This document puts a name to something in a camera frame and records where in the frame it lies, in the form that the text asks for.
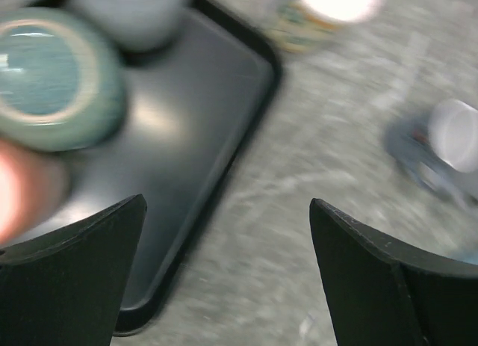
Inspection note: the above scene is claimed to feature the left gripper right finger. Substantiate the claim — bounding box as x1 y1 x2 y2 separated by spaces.
309 199 477 345

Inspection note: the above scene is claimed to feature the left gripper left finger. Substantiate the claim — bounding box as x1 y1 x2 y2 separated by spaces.
1 195 146 346

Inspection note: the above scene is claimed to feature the dark slate blue mug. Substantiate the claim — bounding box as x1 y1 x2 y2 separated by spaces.
383 99 477 217

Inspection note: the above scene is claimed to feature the light blue mug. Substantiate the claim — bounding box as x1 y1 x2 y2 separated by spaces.
454 249 478 265

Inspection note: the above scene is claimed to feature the pink mug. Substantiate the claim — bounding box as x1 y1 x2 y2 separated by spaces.
1 140 69 244

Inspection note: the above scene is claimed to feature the teal green mug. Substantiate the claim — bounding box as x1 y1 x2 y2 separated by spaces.
1 7 127 152

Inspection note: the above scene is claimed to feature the pale grey-blue mug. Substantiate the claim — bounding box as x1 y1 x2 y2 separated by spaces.
70 0 190 52

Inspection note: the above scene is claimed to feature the black serving tray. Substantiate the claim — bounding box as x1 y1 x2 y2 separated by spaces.
33 0 283 337

